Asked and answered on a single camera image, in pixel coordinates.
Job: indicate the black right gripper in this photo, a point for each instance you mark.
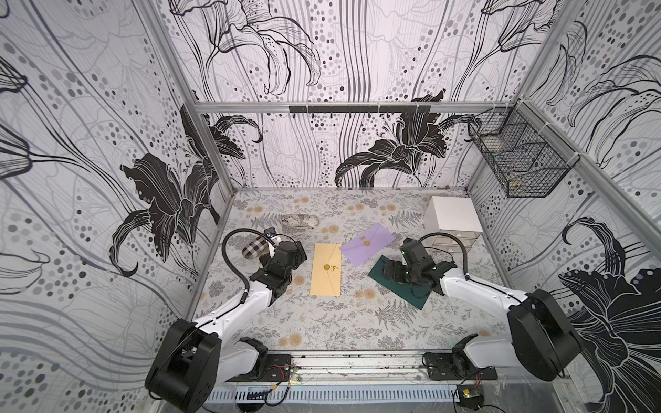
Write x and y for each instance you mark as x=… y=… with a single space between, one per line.
x=401 y=268

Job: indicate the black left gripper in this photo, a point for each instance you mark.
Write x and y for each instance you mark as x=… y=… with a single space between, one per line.
x=299 y=256

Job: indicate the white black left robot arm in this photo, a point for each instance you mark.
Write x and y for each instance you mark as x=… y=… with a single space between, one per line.
x=196 y=355

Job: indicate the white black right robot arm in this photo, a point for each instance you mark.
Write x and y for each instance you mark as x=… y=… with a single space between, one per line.
x=540 y=339

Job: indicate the plaid cylindrical case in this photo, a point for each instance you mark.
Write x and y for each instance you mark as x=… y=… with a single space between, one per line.
x=257 y=247

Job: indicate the white mini drawer cabinet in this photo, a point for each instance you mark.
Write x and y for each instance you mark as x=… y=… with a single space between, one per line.
x=454 y=215

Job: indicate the small electronics board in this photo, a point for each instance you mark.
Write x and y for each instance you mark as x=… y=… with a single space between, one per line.
x=468 y=397

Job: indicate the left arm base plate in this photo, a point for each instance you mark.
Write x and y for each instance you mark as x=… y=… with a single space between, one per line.
x=271 y=368

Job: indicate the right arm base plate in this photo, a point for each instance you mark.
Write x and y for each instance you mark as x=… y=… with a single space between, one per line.
x=442 y=366

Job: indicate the white perforated cable duct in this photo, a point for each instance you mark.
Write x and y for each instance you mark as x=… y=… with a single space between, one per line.
x=333 y=394

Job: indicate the black bar on rail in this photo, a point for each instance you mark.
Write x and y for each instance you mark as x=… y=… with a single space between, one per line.
x=370 y=108

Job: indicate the black wire wall basket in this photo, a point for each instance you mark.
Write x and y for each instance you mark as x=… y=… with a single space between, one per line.
x=519 y=152

